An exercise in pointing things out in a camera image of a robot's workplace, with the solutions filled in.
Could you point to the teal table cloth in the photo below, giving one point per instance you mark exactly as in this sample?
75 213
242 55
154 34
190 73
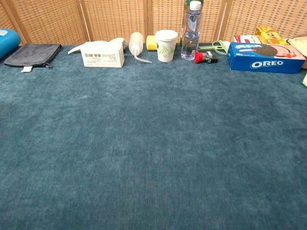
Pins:
153 155

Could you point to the paper cup with leaf print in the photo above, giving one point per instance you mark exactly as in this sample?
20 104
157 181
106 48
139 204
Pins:
165 48

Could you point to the yellow sponge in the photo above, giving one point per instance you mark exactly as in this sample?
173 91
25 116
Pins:
151 44

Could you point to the red emergency stop button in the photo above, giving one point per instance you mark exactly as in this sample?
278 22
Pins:
199 57

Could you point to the translucent squeeze wash bottle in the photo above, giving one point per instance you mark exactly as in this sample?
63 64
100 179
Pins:
136 43

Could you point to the white labelled cardboard box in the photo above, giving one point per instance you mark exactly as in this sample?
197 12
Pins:
103 56

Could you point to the clear water bottle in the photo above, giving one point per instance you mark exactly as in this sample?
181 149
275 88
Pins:
190 36

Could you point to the rattan folding screen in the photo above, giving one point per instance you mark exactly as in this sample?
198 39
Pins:
115 19

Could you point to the green tea bottle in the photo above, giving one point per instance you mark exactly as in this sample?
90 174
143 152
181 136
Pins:
187 2

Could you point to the red and white box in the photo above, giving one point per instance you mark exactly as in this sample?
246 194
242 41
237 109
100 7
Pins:
247 39

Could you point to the blue Oreo biscuit box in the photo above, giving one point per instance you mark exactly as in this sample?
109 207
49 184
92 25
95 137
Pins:
263 63

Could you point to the grey zip pouch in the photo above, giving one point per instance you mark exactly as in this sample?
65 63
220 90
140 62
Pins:
31 55

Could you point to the yellow snack package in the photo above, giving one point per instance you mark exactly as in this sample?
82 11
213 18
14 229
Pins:
268 33

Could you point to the green tissue box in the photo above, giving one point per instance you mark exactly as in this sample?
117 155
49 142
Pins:
305 80

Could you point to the blue detergent bottle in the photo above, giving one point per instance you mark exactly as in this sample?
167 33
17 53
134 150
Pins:
8 42

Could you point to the beige lidded food container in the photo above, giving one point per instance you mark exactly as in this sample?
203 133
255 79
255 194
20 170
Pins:
299 43

